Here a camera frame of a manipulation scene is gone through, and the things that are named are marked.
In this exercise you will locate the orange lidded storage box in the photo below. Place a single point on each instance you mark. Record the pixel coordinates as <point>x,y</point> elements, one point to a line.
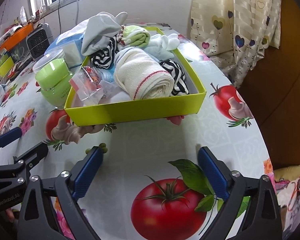
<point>16,45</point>

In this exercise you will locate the cream towel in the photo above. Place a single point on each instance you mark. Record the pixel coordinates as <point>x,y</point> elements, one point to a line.
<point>141,76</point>

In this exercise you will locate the green gift boxes stack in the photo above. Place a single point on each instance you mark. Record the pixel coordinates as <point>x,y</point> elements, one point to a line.
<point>6,63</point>

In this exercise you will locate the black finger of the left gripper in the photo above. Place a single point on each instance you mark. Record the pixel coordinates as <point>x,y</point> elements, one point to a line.
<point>10,136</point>

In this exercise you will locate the dark jar clear lid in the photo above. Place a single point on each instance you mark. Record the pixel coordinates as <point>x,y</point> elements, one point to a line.
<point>48,57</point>

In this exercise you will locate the brown wooden cabinet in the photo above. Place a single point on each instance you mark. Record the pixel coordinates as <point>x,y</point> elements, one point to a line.
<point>272,91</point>

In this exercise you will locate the white bunny sock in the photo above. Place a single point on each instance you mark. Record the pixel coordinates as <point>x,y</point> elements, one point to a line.
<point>161,46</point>

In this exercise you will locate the grey sock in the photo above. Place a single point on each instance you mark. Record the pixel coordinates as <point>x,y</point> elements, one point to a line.
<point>100,29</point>

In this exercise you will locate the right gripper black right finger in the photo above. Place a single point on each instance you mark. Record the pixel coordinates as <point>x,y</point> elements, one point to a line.
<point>262,218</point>

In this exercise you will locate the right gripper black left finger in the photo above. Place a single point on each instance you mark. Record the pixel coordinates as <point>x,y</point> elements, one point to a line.
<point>38,219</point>

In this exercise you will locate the green plastic jar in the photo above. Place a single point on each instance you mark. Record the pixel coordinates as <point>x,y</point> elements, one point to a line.
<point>53,80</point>

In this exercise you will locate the blue tissue pack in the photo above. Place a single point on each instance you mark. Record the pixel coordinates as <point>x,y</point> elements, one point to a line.
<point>71,43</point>

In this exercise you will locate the grey space heater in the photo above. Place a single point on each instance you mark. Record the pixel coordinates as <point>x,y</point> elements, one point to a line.
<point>39,40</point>

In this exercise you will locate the lime green cardboard box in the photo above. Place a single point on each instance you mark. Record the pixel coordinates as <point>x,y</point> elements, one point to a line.
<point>137,110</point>

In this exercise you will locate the green white cloth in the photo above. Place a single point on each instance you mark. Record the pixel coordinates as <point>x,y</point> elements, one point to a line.
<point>132,36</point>

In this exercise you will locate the red snack packet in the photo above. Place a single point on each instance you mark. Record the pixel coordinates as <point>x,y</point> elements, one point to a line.
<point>86,84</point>

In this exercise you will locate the small black white striped sock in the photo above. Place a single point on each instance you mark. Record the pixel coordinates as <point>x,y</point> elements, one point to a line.
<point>104,57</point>

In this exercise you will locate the large black white striped roll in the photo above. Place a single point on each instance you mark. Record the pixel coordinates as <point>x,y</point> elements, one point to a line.
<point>175,70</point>

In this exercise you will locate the heart pattern curtain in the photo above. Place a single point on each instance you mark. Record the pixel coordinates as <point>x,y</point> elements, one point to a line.
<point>234,34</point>

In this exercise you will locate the blue face mask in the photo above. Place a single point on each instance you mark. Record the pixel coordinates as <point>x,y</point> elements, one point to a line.
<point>107,75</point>

